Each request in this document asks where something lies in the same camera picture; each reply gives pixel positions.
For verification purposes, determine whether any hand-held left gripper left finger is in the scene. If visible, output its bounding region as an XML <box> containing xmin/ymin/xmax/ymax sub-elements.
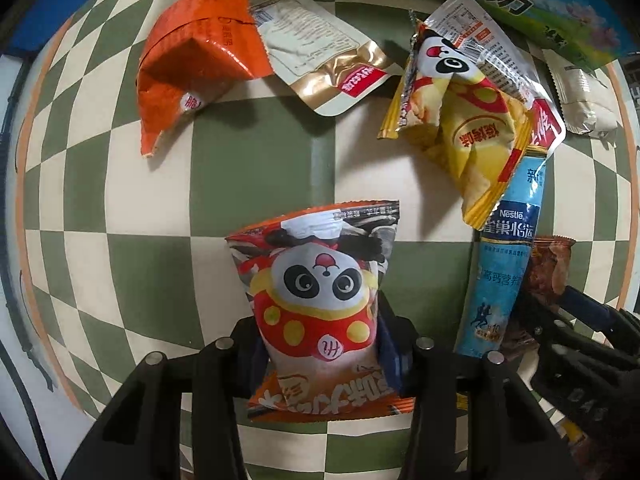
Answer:
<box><xmin>62</xmin><ymin>316</ymin><xmax>271</xmax><ymax>480</ymax></box>

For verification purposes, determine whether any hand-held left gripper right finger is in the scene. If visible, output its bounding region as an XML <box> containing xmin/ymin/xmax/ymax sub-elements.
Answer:
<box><xmin>375</xmin><ymin>292</ymin><xmax>583</xmax><ymax>480</ymax></box>

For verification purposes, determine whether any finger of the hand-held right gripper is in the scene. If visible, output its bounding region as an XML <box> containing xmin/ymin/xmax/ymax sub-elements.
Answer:
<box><xmin>562</xmin><ymin>285</ymin><xmax>640</xmax><ymax>356</ymax></box>
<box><xmin>515</xmin><ymin>292</ymin><xmax>640</xmax><ymax>443</ymax></box>

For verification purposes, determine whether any brown snack packet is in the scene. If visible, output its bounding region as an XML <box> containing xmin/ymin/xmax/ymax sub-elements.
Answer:
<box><xmin>500</xmin><ymin>235</ymin><xmax>577</xmax><ymax>361</ymax></box>

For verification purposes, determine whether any red panda snack packet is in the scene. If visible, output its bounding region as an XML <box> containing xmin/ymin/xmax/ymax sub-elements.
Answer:
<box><xmin>225</xmin><ymin>200</ymin><xmax>418</xmax><ymax>423</ymax></box>

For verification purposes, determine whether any blue stick sachet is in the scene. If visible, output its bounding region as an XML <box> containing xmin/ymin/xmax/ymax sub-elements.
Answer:
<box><xmin>453</xmin><ymin>144</ymin><xmax>550</xmax><ymax>361</ymax></box>

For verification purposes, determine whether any beige snack bar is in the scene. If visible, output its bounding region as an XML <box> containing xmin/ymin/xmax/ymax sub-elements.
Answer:
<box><xmin>542</xmin><ymin>49</ymin><xmax>621</xmax><ymax>140</ymax></box>

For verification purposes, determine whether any yellow panda snack packet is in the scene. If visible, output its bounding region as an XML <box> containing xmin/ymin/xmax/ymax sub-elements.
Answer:
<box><xmin>376</xmin><ymin>0</ymin><xmax>567</xmax><ymax>231</ymax></box>

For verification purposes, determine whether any orange snack packet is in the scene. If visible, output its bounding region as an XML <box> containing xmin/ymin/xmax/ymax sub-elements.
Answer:
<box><xmin>136</xmin><ymin>0</ymin><xmax>275</xmax><ymax>160</ymax></box>

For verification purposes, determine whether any white and gold snack pouch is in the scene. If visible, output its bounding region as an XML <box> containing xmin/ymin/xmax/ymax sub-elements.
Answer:
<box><xmin>248</xmin><ymin>0</ymin><xmax>392</xmax><ymax>117</ymax></box>

